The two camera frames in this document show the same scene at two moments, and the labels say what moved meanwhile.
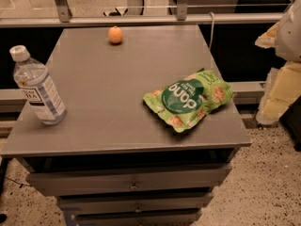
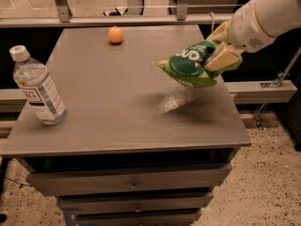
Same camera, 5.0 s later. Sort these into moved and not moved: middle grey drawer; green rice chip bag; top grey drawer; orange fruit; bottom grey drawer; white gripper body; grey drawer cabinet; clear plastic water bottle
Moved: white gripper body; green rice chip bag
Not moved: clear plastic water bottle; grey drawer cabinet; bottom grey drawer; middle grey drawer; orange fruit; top grey drawer
